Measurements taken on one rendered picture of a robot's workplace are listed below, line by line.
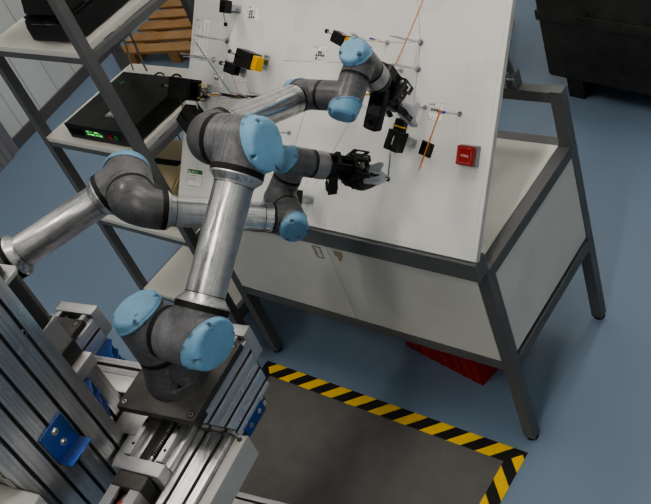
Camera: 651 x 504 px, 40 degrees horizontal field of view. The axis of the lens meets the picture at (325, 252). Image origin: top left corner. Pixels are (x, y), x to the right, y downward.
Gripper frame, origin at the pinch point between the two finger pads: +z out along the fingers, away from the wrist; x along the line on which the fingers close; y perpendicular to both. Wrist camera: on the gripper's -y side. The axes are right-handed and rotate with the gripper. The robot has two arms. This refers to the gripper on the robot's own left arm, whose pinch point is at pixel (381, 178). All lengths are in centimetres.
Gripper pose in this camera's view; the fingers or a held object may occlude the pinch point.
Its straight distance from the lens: 249.7
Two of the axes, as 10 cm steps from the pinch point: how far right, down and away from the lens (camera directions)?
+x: -1.3, -9.3, 3.4
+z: 8.3, 0.8, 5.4
